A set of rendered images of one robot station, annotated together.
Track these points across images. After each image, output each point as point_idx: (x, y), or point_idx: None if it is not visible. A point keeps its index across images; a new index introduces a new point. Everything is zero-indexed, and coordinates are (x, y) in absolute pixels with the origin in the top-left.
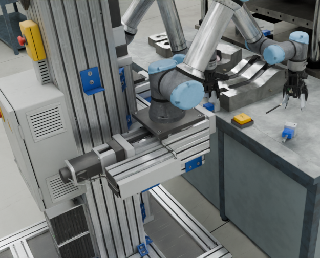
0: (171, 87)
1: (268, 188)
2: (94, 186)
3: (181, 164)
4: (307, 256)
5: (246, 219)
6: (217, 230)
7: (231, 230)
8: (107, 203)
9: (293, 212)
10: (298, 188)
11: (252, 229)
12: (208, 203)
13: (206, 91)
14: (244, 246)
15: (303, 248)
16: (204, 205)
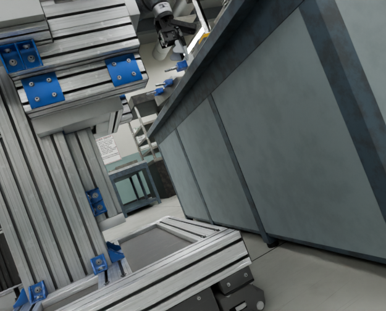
0: None
1: (270, 102)
2: None
3: (88, 55)
4: (380, 161)
5: (282, 205)
6: (259, 258)
7: (281, 253)
8: (15, 167)
9: (311, 93)
10: (290, 28)
11: (296, 216)
12: (252, 240)
13: (165, 38)
14: (301, 262)
15: (364, 149)
16: (246, 242)
